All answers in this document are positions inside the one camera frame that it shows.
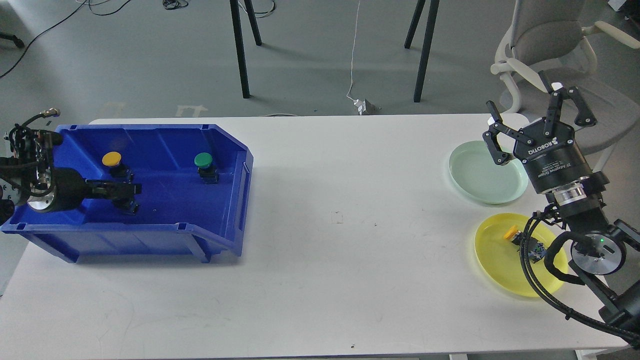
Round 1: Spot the yellow button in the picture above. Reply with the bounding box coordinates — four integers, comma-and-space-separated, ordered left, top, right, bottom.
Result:
503, 225, 548, 265
102, 151, 134, 183

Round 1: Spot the black floor cable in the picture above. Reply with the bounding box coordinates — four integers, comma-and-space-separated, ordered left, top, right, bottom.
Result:
0, 0, 133, 81

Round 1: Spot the grey office chair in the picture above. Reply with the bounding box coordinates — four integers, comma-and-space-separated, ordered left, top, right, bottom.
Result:
490, 0, 639, 171

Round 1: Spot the yellow plate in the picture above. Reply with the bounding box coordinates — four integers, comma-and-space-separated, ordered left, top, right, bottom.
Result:
474, 212, 569, 298

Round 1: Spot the black stand leg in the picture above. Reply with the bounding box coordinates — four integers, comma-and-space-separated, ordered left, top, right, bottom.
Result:
404, 0, 441, 103
229, 0, 263, 100

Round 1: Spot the black stand leg right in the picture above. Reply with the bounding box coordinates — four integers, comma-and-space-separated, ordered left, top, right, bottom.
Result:
404, 0, 441, 103

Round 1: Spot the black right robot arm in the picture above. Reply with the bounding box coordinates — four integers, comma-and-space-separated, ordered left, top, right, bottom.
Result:
483, 71, 640, 349

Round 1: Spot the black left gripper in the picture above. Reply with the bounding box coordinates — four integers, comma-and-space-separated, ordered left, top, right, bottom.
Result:
52, 167, 142, 212

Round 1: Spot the light green plate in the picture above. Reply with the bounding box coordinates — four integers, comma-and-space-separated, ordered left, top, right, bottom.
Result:
448, 140, 530, 205

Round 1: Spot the green button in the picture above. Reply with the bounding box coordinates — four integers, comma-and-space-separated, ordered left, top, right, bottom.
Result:
112, 196, 140, 215
193, 152, 219, 185

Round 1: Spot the white power adapter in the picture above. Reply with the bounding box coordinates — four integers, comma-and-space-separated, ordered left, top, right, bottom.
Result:
353, 99, 378, 116

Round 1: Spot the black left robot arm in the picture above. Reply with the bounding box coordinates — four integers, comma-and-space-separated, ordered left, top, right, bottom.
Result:
0, 108, 142, 223

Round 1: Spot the black stand leg left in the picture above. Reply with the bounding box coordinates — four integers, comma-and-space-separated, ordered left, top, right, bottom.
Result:
229, 0, 263, 100

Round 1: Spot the white cable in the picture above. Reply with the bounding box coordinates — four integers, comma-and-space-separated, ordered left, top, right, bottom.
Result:
346, 0, 362, 102

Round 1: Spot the blue plastic bin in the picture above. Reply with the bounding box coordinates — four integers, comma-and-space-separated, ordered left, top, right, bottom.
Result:
1, 124, 254, 264

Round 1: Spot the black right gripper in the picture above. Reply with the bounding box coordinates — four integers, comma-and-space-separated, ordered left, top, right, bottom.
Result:
482, 70, 598, 196

